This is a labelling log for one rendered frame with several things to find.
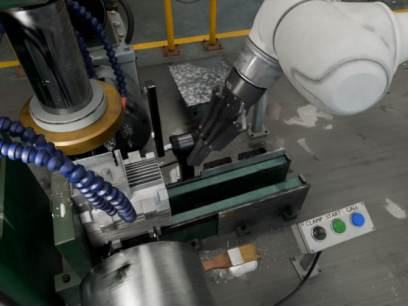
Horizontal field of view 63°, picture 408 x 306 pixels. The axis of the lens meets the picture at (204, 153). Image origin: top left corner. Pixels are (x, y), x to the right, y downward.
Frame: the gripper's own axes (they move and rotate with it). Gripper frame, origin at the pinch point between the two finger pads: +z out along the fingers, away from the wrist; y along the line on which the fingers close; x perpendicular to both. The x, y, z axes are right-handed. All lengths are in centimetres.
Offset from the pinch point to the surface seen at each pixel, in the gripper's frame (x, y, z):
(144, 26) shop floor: 91, -282, 85
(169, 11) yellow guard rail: 83, -225, 44
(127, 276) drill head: -16.3, 20.4, 12.3
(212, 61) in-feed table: 39, -69, 8
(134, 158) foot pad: -5.9, -13.0, 16.5
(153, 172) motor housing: -4.4, -4.9, 12.6
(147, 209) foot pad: -6.1, 2.9, 16.6
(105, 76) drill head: -11.5, -38.8, 10.0
